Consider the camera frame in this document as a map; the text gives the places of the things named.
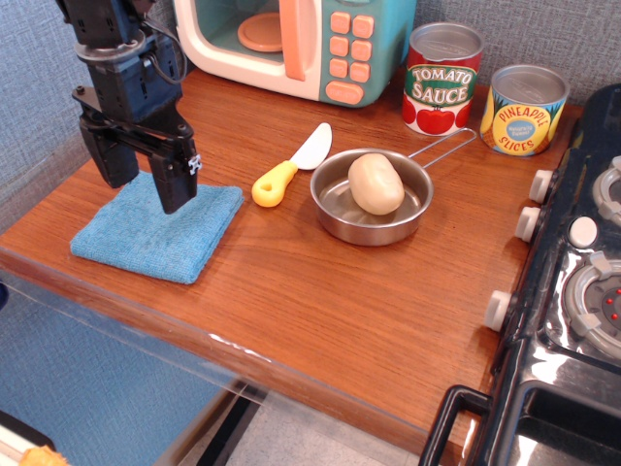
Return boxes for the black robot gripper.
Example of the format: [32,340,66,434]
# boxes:
[74,31,199,215]

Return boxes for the blue towel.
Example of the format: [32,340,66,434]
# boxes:
[70,171,244,284]

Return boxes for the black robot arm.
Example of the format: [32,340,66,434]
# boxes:
[58,1,202,214]

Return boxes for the orange microwave turntable plate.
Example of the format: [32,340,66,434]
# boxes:
[237,12,282,53]

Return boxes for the clear acrylic barrier panel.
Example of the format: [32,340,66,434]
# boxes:
[1,249,467,453]

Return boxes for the small steel saucepan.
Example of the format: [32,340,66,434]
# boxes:
[310,128,476,247]

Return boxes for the beige toy potato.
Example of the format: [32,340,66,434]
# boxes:
[348,152,405,216]

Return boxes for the teal toy microwave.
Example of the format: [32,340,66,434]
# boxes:
[174,1,416,108]

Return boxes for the tomato sauce can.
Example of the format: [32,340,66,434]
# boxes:
[402,22,484,136]

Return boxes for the pineapple slices can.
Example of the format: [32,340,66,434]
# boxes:
[479,64,570,157]

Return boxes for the black toy stove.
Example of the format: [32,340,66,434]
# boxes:
[420,84,620,465]

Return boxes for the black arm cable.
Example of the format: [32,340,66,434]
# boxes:
[140,17,189,86]

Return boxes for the yellow handled toy knife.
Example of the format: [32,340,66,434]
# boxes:
[251,122,333,208]

